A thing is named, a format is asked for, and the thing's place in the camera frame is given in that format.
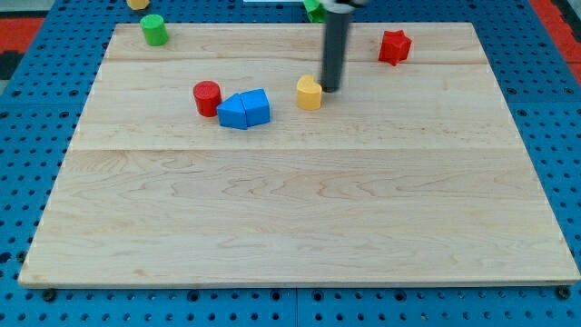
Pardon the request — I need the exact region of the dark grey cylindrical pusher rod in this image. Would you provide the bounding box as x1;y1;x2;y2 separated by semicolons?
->
320;5;353;93

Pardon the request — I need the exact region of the silver rod mount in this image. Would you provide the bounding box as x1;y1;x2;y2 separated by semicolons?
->
322;0;369;8

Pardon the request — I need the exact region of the yellow heart block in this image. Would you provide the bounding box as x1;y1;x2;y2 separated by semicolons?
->
296;74;322;111

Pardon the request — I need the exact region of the light wooden board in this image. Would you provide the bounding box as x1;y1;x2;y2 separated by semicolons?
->
19;23;580;289

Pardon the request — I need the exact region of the green block behind rod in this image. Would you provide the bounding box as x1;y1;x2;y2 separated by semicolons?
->
302;0;326;23

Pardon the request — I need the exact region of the red star block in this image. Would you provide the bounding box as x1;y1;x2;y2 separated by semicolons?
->
378;30;412;66

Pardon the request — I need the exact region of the blue pentagon block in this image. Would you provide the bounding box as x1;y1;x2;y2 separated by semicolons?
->
241;89;271;127

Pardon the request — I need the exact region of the blue triangular prism block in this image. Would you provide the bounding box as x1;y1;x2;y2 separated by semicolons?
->
217;94;248;130

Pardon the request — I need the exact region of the red cylinder block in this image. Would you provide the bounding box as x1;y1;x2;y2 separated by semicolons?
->
192;80;222;117

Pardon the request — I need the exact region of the green cylinder block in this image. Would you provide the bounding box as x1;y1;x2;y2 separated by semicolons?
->
140;14;169;46

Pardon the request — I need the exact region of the yellow block at top edge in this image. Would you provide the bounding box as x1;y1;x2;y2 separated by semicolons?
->
126;0;150;11

